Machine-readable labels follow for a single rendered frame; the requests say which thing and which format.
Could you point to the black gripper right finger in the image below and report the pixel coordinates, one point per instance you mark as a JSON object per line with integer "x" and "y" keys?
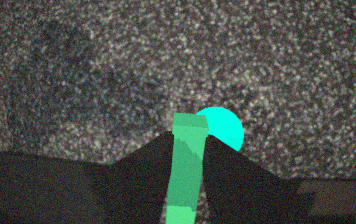
{"x": 239, "y": 191}

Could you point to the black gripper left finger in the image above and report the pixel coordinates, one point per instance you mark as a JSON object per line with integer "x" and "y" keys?
{"x": 64, "y": 191}

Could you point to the green rectangular post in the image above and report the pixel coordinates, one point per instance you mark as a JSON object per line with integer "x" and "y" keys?
{"x": 190, "y": 132}

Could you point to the cyan circle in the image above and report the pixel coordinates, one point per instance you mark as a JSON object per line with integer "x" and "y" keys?
{"x": 224, "y": 125}

